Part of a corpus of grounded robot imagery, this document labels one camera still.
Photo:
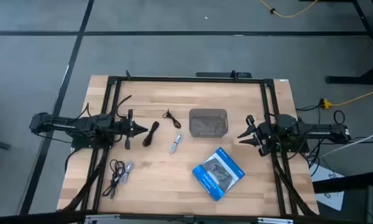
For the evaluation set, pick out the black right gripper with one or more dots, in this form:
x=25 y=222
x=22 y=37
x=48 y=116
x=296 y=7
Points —
x=262 y=137

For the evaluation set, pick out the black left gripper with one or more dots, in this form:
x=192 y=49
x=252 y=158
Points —
x=130 y=127

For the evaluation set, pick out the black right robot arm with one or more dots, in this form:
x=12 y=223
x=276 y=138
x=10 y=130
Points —
x=317 y=130

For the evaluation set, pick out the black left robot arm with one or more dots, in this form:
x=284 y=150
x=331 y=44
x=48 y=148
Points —
x=81 y=127

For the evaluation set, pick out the clear plastic bin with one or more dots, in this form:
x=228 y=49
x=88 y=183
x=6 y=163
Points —
x=208 y=124

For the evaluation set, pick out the blue game controller box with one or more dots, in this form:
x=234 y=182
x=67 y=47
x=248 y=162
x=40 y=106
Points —
x=217 y=174

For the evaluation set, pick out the white paper sheet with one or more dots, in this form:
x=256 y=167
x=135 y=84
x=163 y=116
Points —
x=332 y=199

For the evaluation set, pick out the black metal beam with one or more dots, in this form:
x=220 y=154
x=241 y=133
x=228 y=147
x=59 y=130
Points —
x=345 y=183

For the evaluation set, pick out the black aluminium table frame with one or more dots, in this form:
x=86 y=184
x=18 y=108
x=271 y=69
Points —
x=189 y=79

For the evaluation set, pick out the silver metal bracket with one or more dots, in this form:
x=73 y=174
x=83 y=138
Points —
x=102 y=219
x=275 y=221

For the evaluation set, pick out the black metal stand frame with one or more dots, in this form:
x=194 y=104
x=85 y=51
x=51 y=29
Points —
x=354 y=80

